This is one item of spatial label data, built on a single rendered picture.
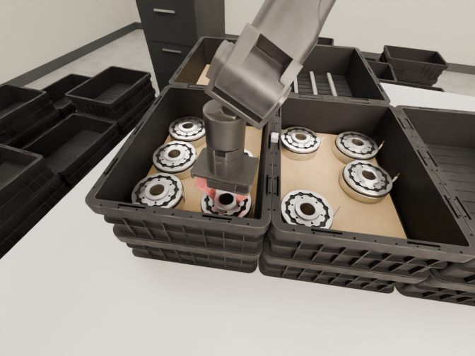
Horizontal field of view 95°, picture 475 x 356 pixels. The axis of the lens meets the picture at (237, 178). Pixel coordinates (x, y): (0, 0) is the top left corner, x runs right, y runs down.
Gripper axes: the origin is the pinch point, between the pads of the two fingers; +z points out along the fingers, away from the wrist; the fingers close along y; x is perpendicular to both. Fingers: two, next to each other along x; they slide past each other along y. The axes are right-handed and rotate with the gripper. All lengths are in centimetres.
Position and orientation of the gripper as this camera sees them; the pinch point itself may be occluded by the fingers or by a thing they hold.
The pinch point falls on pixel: (225, 197)
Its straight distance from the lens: 43.1
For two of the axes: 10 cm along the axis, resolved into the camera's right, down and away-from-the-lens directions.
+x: -2.5, 7.3, -6.4
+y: -9.7, -2.1, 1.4
